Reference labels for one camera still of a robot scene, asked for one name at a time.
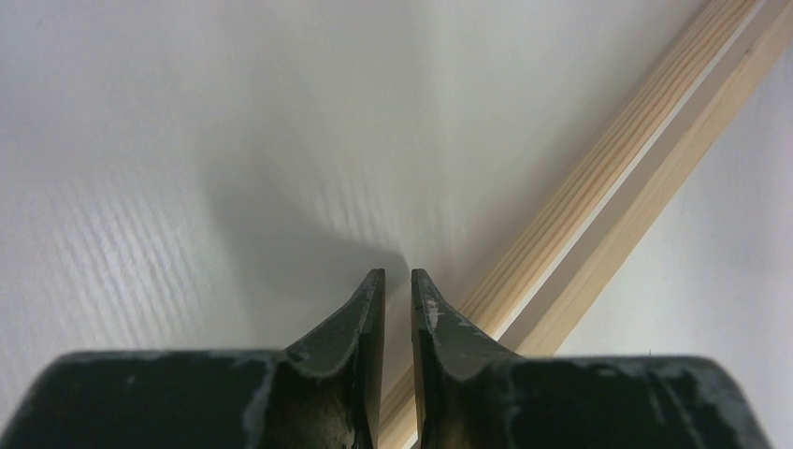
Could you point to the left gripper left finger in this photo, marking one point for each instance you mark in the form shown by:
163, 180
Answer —
322, 391

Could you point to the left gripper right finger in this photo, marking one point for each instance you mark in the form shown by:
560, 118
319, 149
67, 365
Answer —
472, 392

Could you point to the wooden clothes rack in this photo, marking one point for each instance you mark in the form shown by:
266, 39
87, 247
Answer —
547, 281

